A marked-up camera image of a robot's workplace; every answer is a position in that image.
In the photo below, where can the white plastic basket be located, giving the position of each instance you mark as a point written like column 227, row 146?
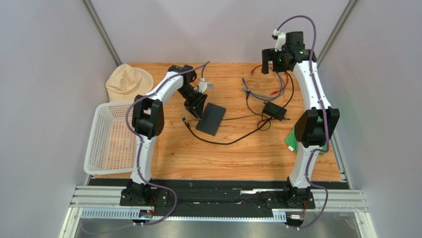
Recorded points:
column 111, row 147

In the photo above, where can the black power adapter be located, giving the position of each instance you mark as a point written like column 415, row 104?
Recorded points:
column 273, row 110

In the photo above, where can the green cloth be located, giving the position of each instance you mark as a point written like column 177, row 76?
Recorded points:
column 292, row 143

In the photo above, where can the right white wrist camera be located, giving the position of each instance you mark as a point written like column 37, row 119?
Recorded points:
column 280, row 38

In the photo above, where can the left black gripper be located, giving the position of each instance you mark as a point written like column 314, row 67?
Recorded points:
column 196, row 107

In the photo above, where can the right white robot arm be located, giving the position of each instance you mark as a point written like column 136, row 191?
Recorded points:
column 316, row 125

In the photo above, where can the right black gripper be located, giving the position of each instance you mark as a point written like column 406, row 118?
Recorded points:
column 267, row 55

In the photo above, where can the aluminium front rail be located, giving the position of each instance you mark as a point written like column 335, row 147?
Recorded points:
column 94, row 202

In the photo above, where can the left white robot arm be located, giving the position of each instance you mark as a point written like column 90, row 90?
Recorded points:
column 147, row 124

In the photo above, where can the black network switch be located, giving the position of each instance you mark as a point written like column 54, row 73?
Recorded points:
column 212, row 117

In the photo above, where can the beige bucket hat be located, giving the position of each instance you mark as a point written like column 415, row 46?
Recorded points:
column 126, row 82

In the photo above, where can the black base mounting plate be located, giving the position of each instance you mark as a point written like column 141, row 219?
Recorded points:
column 207, row 198

